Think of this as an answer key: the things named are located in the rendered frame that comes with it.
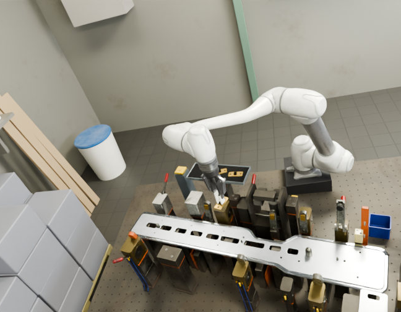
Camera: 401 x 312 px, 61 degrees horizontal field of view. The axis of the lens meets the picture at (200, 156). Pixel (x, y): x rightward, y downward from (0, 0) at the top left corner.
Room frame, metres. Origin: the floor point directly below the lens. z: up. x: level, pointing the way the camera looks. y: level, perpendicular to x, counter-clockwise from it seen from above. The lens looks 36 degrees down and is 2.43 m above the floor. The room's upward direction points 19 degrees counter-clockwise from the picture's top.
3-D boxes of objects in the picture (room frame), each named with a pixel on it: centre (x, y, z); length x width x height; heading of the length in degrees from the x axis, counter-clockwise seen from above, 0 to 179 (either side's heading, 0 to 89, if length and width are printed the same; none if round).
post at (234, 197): (1.37, -0.11, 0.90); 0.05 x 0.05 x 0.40; 55
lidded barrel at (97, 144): (3.72, 1.16, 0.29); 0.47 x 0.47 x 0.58
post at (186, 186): (1.70, 0.15, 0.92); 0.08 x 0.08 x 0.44; 55
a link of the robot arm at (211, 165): (1.21, -0.02, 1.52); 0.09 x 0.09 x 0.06
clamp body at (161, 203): (1.63, 0.32, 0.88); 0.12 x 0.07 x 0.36; 145
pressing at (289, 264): (1.15, -0.04, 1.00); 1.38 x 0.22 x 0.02; 55
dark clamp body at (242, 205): (1.34, -0.15, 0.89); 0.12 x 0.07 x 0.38; 145
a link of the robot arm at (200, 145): (1.22, -0.01, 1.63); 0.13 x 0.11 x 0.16; 37
